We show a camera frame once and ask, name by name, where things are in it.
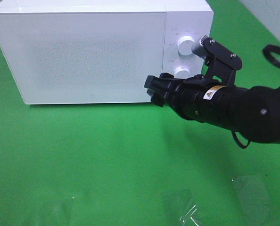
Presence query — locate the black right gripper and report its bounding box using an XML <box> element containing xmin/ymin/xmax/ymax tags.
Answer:
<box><xmin>144</xmin><ymin>73</ymin><xmax>232</xmax><ymax>122</ymax></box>

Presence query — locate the white microwave knob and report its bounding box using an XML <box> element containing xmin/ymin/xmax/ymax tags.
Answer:
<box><xmin>173</xmin><ymin>66</ymin><xmax>190</xmax><ymax>79</ymax></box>
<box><xmin>177</xmin><ymin>35</ymin><xmax>195</xmax><ymax>56</ymax></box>

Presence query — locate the white microwave door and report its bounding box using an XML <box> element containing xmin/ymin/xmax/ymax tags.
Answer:
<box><xmin>0</xmin><ymin>13</ymin><xmax>165</xmax><ymax>105</ymax></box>

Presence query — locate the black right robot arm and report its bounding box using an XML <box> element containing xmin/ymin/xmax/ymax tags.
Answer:
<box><xmin>144</xmin><ymin>73</ymin><xmax>280</xmax><ymax>144</ymax></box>

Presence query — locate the white microwave oven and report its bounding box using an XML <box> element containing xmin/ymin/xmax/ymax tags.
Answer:
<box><xmin>0</xmin><ymin>0</ymin><xmax>214</xmax><ymax>105</ymax></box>

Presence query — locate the clear tape piece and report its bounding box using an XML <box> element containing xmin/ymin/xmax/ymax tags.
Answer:
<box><xmin>178</xmin><ymin>199</ymin><xmax>202</xmax><ymax>226</ymax></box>

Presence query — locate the black camera cable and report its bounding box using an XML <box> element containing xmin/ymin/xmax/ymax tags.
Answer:
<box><xmin>231</xmin><ymin>44</ymin><xmax>280</xmax><ymax>149</ymax></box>

